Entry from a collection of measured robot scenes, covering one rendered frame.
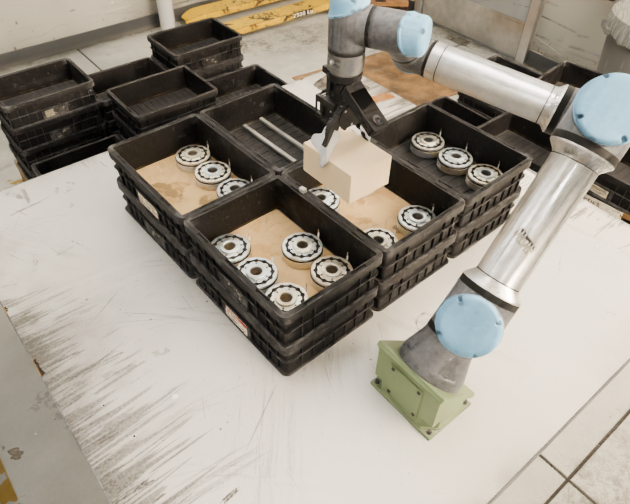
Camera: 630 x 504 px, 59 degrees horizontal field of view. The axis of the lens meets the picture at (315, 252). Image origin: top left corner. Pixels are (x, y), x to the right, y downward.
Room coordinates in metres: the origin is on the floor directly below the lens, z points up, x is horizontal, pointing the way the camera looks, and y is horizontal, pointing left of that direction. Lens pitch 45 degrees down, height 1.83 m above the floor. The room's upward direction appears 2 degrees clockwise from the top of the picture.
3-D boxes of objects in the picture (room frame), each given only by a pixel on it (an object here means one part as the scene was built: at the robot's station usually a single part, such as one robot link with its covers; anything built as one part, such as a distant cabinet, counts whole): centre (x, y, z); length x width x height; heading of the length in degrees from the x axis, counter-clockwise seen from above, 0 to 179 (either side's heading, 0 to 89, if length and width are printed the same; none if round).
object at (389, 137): (1.36, -0.36, 0.87); 0.40 x 0.30 x 0.11; 42
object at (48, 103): (2.29, 1.26, 0.37); 0.40 x 0.30 x 0.45; 131
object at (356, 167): (1.05, -0.07, 1.08); 0.16 x 0.12 x 0.07; 41
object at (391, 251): (1.16, -0.14, 0.92); 0.40 x 0.30 x 0.02; 42
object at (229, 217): (0.96, 0.08, 0.87); 0.40 x 0.30 x 0.11; 42
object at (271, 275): (0.91, 0.14, 0.86); 0.10 x 0.10 x 0.01
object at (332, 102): (1.07, -0.05, 1.24); 0.09 x 0.08 x 0.12; 41
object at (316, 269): (0.92, -0.04, 0.86); 0.10 x 0.10 x 0.01
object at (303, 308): (0.96, 0.08, 0.92); 0.40 x 0.30 x 0.02; 42
